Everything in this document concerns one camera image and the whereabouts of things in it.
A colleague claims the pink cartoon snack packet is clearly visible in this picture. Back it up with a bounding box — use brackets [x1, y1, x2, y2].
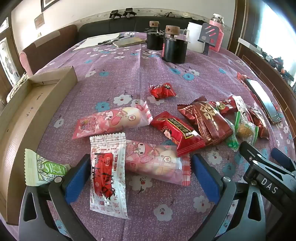
[72, 100, 153, 140]
[125, 139, 192, 186]

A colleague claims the black pen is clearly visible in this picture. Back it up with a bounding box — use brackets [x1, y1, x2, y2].
[97, 38, 121, 45]
[110, 34, 134, 42]

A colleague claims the black sofa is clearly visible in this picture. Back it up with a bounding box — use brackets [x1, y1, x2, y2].
[77, 16, 192, 43]

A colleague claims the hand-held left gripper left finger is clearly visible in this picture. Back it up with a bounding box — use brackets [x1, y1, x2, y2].
[18, 153, 93, 241]

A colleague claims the red-brown chair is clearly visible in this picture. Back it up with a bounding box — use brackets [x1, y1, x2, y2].
[20, 24, 78, 77]

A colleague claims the dark stand with pink strokes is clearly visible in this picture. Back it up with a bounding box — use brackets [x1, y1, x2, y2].
[198, 23, 220, 55]

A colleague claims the small red candy packet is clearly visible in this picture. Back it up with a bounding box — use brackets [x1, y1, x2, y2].
[149, 83, 177, 100]

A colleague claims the red packet under smartphone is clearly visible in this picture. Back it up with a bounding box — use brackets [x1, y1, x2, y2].
[236, 72, 280, 112]

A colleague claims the small red cartoon snack packet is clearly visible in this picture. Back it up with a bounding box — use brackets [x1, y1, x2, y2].
[209, 96, 238, 116]

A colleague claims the large dark red snack packet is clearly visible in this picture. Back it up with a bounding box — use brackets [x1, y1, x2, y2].
[177, 96, 233, 146]

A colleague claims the purple floral tablecloth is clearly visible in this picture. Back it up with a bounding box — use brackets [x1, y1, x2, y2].
[0, 31, 294, 241]

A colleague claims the bright window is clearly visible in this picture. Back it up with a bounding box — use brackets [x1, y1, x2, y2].
[264, 0, 296, 61]

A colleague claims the clear white snack packet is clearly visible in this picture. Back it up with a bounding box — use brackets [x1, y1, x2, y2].
[232, 95, 253, 123]

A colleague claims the brown notebook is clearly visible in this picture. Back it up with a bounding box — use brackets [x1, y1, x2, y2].
[115, 37, 147, 48]

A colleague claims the clear green pastry packet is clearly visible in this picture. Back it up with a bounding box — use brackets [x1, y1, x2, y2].
[234, 111, 259, 146]

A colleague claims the white paper sheet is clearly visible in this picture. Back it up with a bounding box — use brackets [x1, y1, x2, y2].
[73, 33, 121, 50]

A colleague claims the shallow cardboard box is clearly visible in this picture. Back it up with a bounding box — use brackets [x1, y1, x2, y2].
[0, 66, 78, 226]

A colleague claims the white and red snack packet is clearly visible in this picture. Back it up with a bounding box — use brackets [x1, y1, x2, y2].
[89, 133, 130, 219]

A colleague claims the narrow green snack packet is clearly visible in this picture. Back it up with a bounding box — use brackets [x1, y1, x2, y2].
[225, 120, 240, 152]

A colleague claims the light green snack packet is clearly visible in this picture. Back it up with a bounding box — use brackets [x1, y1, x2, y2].
[24, 148, 71, 187]

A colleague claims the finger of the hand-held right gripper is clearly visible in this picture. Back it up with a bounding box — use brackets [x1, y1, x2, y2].
[239, 141, 274, 168]
[271, 148, 296, 174]

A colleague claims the white cup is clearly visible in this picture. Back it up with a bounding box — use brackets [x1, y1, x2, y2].
[186, 22, 210, 53]

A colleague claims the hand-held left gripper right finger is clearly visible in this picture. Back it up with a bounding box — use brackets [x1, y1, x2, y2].
[190, 153, 277, 241]

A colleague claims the dark red glossy snack packet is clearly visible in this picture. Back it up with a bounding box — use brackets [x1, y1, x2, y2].
[246, 108, 270, 140]

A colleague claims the dark framed wall picture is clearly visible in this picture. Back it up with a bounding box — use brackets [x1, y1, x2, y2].
[41, 0, 70, 12]

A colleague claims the small brown wall plaque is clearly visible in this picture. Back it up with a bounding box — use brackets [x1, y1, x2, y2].
[34, 13, 45, 29]

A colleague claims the pink thermos bottle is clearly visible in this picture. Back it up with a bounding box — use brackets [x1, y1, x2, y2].
[209, 13, 225, 52]

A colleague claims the woven cushion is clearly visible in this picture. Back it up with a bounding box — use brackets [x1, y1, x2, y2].
[6, 72, 29, 102]

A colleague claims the red cartoon lady snack packet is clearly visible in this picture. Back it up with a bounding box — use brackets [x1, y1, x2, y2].
[150, 111, 206, 157]

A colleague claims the wooden cabinet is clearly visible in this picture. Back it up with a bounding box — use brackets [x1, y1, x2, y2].
[236, 38, 296, 98]

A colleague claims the black canister with wooden knob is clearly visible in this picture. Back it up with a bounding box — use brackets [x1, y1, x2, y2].
[146, 21, 166, 50]
[162, 25, 188, 64]

